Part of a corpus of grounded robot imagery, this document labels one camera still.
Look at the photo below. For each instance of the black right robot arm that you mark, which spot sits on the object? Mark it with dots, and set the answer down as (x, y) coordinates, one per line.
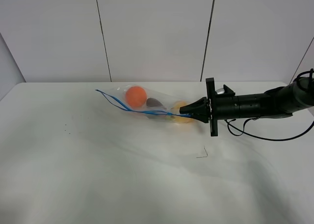
(280, 102)

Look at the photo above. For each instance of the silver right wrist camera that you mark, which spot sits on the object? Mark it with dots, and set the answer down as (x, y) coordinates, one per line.
(225, 91)

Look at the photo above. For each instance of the clear zip bag blue zipper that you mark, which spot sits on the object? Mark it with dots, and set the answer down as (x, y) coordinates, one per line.
(116, 97)

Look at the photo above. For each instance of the purple eggplant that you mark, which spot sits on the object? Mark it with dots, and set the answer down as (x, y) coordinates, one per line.
(155, 104)

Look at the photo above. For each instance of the yellow lemon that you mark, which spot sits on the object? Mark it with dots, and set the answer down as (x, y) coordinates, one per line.
(176, 110)

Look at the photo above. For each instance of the orange fruit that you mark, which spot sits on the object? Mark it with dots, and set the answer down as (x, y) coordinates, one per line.
(136, 97)

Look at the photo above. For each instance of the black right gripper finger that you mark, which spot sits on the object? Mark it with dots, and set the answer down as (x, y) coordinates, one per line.
(201, 117)
(199, 106)

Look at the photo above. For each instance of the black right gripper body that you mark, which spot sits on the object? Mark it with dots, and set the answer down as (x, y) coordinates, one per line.
(220, 108)

